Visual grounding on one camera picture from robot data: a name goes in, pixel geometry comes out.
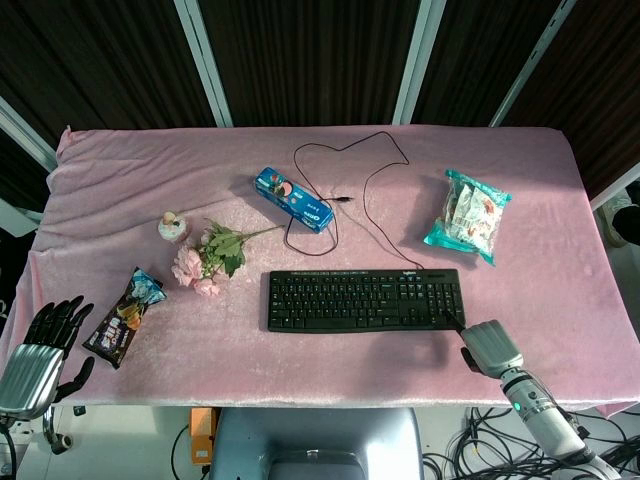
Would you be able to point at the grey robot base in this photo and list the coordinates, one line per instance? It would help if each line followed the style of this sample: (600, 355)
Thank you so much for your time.
(317, 445)

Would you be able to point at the blue Oreo cookie box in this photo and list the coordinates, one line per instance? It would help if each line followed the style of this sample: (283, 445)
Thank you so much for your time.
(294, 199)

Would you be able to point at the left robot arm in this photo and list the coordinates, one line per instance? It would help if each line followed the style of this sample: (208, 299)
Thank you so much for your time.
(20, 440)

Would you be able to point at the teal snack bag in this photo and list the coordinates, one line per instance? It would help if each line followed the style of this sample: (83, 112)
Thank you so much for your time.
(469, 216)

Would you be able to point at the white window frame post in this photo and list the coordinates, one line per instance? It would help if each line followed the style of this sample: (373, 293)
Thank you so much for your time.
(202, 60)
(532, 62)
(25, 135)
(417, 60)

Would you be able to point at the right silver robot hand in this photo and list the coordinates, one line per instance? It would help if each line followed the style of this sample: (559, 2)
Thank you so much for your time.
(492, 345)

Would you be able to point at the black computer keyboard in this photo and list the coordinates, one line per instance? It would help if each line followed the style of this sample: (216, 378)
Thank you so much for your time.
(365, 300)

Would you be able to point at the orange box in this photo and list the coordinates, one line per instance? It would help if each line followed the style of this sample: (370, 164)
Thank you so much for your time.
(201, 437)

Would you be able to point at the pink velvet tablecloth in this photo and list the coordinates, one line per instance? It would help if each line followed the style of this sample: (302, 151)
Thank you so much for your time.
(320, 265)

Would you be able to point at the pink artificial flower bouquet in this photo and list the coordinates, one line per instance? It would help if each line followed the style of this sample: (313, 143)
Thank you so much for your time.
(212, 257)

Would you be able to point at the small cupcake figurine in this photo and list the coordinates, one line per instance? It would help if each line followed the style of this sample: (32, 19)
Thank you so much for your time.
(173, 227)

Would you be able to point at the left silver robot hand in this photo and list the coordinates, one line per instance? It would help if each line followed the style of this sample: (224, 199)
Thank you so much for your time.
(32, 365)

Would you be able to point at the dark chip bag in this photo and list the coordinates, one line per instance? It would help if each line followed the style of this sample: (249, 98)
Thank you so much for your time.
(125, 317)

